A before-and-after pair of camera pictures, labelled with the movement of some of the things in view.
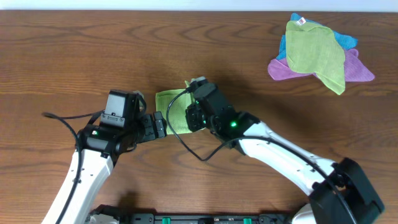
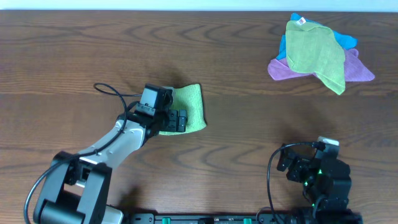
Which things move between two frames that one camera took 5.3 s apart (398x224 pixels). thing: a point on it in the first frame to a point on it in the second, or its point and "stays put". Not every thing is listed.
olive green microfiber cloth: x=314 y=48 stays put
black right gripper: x=193 y=116 to x=294 y=167
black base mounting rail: x=194 y=218 stays put
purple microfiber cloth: x=355 y=70 stays put
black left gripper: x=148 y=126 to x=175 y=120
